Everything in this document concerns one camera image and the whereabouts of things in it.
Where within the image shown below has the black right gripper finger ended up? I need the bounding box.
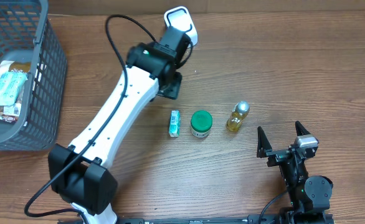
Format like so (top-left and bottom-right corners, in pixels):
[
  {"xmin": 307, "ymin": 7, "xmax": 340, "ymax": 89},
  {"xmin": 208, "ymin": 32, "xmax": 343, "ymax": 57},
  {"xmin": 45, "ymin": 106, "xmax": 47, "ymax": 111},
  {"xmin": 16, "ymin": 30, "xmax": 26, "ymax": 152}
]
[
  {"xmin": 295, "ymin": 121, "xmax": 310, "ymax": 136},
  {"xmin": 257, "ymin": 126, "xmax": 272, "ymax": 157}
]

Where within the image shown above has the yellow Vim dish soap bottle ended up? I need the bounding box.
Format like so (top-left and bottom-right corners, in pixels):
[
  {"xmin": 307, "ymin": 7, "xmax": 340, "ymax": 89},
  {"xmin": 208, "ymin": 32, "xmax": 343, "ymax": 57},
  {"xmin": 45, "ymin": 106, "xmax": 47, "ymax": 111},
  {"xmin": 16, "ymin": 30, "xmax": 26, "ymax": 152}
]
[{"xmin": 226, "ymin": 101, "xmax": 250, "ymax": 132}]

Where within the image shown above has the green lid white jar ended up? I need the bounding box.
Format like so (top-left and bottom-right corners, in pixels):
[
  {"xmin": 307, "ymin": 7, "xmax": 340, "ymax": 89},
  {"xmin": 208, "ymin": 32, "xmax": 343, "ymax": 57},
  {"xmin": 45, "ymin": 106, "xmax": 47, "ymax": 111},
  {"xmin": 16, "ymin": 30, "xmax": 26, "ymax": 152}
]
[{"xmin": 190, "ymin": 110, "xmax": 213, "ymax": 138}]

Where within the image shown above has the green Kleenex tissue pack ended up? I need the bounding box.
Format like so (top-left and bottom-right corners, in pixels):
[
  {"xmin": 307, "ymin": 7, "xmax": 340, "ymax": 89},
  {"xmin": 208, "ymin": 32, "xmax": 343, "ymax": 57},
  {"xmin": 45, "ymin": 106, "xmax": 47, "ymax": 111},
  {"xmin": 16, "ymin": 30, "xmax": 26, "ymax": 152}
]
[{"xmin": 169, "ymin": 110, "xmax": 181, "ymax": 138}]

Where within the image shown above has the colourful snack packet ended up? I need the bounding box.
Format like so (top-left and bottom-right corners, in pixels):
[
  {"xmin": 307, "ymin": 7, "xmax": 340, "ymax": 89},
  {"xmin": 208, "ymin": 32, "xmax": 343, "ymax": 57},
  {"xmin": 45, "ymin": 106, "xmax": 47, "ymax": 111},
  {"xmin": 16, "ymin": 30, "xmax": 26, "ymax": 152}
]
[{"xmin": 0, "ymin": 103, "xmax": 21, "ymax": 123}]

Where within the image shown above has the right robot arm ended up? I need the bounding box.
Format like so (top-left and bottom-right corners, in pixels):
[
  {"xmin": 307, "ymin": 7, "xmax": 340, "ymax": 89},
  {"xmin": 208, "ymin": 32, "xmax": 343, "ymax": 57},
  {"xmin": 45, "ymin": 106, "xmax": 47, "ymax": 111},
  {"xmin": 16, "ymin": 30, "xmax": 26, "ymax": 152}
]
[{"xmin": 257, "ymin": 121, "xmax": 334, "ymax": 224}]

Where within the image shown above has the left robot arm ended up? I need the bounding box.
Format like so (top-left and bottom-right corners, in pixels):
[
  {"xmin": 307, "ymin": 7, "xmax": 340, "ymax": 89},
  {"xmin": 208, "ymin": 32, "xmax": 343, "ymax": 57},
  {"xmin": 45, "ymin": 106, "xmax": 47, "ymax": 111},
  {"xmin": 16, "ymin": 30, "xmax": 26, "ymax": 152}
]
[{"xmin": 48, "ymin": 26, "xmax": 198, "ymax": 223}]

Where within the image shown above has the white barcode scanner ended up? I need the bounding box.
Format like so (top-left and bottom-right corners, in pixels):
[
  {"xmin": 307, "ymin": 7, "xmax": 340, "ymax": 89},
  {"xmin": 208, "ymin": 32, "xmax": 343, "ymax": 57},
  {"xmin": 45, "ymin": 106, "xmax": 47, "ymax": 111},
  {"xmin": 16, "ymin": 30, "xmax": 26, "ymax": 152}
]
[{"xmin": 164, "ymin": 6, "xmax": 198, "ymax": 46}]

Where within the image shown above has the grey plastic mesh basket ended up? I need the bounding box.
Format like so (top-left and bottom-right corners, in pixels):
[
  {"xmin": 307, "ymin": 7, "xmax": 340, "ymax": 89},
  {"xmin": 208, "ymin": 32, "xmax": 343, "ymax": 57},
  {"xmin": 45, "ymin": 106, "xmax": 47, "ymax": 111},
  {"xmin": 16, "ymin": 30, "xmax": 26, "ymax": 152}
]
[{"xmin": 0, "ymin": 0, "xmax": 67, "ymax": 151}]

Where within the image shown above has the green wet wipes pack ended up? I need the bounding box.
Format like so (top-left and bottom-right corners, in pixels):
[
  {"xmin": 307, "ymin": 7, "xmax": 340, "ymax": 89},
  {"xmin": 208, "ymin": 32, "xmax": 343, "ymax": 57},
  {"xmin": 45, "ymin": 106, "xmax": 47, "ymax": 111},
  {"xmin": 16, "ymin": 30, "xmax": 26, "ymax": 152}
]
[{"xmin": 0, "ymin": 71, "xmax": 27, "ymax": 106}]

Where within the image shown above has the brown Pantree bag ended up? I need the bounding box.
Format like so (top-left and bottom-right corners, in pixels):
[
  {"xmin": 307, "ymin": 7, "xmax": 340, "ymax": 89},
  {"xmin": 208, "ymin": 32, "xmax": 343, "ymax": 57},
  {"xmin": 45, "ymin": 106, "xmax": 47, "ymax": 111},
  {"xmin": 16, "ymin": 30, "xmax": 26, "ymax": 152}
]
[{"xmin": 0, "ymin": 60, "xmax": 31, "ymax": 78}]

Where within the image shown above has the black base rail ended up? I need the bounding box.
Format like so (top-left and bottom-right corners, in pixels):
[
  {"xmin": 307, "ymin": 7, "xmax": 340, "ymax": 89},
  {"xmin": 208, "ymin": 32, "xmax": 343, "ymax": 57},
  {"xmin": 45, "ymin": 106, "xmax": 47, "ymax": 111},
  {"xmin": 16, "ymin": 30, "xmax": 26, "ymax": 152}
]
[{"xmin": 57, "ymin": 214, "xmax": 335, "ymax": 224}]

